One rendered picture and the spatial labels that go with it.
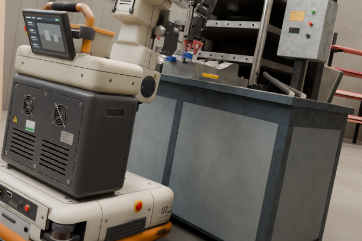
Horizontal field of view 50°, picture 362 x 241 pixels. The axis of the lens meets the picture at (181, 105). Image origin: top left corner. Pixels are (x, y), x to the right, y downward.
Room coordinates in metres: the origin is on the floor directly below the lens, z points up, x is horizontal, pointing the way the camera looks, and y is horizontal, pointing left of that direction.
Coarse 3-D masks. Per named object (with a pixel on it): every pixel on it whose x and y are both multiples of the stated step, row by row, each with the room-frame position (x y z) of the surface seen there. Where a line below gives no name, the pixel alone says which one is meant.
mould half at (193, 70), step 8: (168, 64) 2.24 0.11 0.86; (176, 64) 2.20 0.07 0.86; (184, 64) 2.15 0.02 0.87; (192, 64) 2.11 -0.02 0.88; (200, 64) 2.11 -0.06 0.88; (208, 64) 2.37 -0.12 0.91; (224, 64) 2.32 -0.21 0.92; (232, 64) 2.31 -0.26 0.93; (168, 72) 2.23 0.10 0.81; (176, 72) 2.19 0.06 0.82; (184, 72) 2.15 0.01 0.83; (192, 72) 2.10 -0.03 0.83; (200, 72) 2.12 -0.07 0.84; (208, 72) 2.17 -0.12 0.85; (216, 72) 2.22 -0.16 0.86; (224, 72) 2.27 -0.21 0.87; (232, 72) 2.32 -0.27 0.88; (224, 80) 2.28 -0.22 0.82; (232, 80) 2.33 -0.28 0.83; (240, 80) 2.39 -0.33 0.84
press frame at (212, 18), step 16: (336, 0) 3.34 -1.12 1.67; (224, 16) 4.09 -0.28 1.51; (208, 48) 4.10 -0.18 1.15; (224, 48) 4.04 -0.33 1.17; (240, 48) 3.90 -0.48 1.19; (272, 48) 3.65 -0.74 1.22; (288, 64) 3.52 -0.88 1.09; (320, 64) 3.29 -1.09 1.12; (288, 80) 3.50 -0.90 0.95; (320, 80) 3.34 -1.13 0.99
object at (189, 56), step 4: (184, 52) 2.12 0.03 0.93; (188, 52) 2.16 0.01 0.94; (192, 52) 2.14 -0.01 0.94; (184, 56) 2.12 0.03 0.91; (188, 56) 2.11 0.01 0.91; (192, 56) 2.13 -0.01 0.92; (196, 56) 2.15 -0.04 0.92; (188, 60) 2.15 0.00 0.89; (192, 60) 2.13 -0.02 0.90; (196, 60) 2.15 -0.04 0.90
